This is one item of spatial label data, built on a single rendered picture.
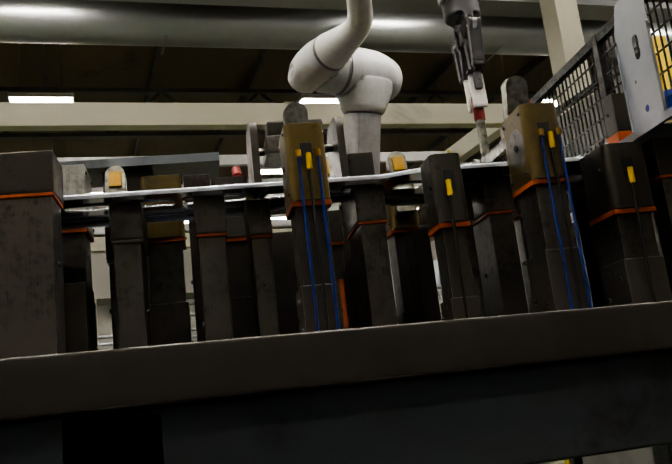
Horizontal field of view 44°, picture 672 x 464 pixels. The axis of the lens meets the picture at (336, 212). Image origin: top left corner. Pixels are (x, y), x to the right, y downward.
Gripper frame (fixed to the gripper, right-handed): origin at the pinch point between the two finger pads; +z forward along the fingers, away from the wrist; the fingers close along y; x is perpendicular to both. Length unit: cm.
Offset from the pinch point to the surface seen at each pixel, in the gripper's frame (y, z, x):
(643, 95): 14.6, 8.3, 26.6
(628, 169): 37.3, 29.0, 7.1
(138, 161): -13, 5, -67
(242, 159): -706, -233, -2
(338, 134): 0.0, 6.8, -28.7
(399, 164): -0.6, 13.5, -17.5
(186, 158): -13, 5, -58
